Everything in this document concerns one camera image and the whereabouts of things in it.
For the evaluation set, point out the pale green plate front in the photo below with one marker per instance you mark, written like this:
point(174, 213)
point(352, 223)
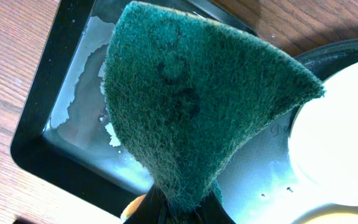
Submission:
point(323, 142)

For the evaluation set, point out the green scouring pad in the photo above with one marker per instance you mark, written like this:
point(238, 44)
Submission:
point(185, 93)

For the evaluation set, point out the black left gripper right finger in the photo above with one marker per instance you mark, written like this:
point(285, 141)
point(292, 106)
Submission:
point(210, 211)

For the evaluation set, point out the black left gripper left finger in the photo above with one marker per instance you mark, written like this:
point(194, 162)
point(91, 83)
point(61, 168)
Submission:
point(152, 210)

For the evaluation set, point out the black rectangular tray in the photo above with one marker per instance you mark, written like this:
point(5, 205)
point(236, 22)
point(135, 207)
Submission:
point(64, 134)

